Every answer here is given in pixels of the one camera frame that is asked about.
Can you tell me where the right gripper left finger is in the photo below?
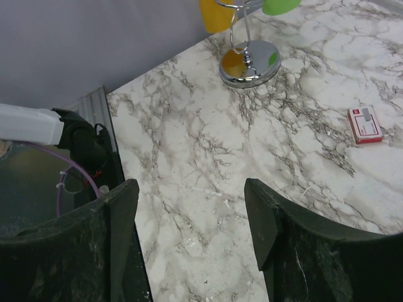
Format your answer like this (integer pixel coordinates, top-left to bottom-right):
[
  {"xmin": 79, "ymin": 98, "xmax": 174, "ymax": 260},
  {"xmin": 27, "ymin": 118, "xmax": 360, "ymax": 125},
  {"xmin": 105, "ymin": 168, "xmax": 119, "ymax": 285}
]
[{"xmin": 0, "ymin": 178, "xmax": 140, "ymax": 302}]

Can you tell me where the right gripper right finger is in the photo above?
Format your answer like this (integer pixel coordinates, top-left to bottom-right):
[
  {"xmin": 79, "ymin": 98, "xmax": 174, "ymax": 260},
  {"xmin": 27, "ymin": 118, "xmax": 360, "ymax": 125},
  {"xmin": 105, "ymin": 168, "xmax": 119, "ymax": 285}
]
[{"xmin": 244, "ymin": 179, "xmax": 402, "ymax": 301}]

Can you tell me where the orange wine glass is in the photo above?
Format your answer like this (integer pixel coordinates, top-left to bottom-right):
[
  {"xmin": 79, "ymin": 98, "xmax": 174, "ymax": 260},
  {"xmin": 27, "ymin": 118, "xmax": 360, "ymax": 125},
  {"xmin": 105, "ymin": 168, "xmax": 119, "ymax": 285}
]
[{"xmin": 199, "ymin": 0, "xmax": 235, "ymax": 33}]

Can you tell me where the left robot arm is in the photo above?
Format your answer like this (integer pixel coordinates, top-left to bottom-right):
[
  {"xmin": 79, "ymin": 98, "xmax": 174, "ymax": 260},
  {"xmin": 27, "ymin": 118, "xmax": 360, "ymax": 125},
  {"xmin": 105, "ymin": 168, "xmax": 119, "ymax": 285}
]
[{"xmin": 1, "ymin": 104, "xmax": 111, "ymax": 171}]

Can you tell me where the chrome wine glass rack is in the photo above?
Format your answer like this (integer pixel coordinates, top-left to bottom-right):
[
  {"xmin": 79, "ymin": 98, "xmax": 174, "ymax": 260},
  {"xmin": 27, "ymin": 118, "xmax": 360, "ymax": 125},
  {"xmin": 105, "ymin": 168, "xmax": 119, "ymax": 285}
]
[{"xmin": 216, "ymin": 1, "xmax": 281, "ymax": 89}]

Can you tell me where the rear green wine glass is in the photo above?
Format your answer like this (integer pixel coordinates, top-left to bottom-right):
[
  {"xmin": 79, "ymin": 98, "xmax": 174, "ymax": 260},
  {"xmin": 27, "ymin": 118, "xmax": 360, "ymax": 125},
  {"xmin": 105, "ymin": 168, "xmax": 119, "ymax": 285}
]
[{"xmin": 262, "ymin": 0, "xmax": 301, "ymax": 16}]

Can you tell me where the small red white box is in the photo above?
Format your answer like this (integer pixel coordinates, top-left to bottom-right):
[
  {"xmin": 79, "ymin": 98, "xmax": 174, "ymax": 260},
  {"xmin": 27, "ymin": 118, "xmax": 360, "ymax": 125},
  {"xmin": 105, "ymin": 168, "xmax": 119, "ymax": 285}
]
[{"xmin": 348, "ymin": 106, "xmax": 383, "ymax": 145}]

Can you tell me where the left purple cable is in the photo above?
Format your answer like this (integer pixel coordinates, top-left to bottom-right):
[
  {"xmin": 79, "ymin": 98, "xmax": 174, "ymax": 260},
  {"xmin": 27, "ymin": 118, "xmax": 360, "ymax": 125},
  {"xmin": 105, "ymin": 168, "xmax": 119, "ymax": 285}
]
[{"xmin": 18, "ymin": 141, "xmax": 102, "ymax": 218}]

